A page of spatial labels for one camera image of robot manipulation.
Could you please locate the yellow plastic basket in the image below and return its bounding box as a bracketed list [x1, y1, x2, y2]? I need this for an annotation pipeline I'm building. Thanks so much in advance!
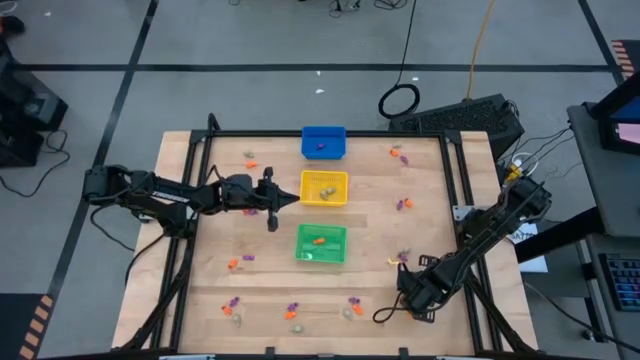
[299, 169, 350, 208]

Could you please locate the blue plastic basket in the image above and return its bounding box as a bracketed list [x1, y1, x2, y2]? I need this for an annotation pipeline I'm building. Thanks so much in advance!
[300, 125, 348, 161]

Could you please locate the green plastic basket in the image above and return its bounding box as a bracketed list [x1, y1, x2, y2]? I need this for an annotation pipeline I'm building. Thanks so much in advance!
[294, 223, 349, 265]

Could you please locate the white cable loop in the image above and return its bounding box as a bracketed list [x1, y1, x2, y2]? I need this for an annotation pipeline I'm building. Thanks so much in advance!
[509, 151, 541, 176]

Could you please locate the black desk support beam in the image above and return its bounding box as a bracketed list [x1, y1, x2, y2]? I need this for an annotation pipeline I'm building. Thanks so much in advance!
[513, 206, 607, 265]

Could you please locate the black computer monitor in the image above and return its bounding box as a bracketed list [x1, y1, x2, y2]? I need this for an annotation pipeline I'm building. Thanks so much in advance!
[591, 72, 640, 156]

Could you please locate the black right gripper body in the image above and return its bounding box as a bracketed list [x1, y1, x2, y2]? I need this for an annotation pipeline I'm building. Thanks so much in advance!
[407, 264, 454, 309]

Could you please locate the black equipment stack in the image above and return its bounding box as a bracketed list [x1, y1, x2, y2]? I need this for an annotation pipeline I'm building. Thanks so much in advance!
[0, 37, 70, 169]

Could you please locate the black keyboard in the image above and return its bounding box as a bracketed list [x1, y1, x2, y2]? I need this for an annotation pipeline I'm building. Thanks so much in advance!
[598, 252, 640, 314]

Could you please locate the yellow hanging power cable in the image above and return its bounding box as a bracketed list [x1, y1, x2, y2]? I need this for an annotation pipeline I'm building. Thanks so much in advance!
[464, 0, 497, 100]

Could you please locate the black equipment case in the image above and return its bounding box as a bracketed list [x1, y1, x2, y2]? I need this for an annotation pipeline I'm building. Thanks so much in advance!
[388, 93, 526, 162]

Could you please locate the black coiled cable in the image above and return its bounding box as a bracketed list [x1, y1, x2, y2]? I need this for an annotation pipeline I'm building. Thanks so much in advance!
[377, 0, 421, 120]

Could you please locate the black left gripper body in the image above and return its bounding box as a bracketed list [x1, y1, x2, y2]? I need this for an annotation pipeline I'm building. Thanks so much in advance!
[215, 173, 269, 214]

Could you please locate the white paper sheet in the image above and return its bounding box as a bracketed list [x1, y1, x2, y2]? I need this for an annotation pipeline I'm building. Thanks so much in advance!
[508, 217, 550, 274]

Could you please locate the hazard-striped black floor mat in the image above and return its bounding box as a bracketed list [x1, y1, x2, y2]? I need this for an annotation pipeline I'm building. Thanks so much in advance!
[610, 38, 640, 85]
[0, 292, 55, 360]

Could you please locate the person's foot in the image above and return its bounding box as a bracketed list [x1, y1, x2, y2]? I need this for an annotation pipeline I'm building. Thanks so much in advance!
[0, 14, 26, 36]

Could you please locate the grey desk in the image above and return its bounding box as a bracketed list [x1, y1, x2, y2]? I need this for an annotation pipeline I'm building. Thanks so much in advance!
[574, 233, 640, 360]
[566, 102, 640, 239]

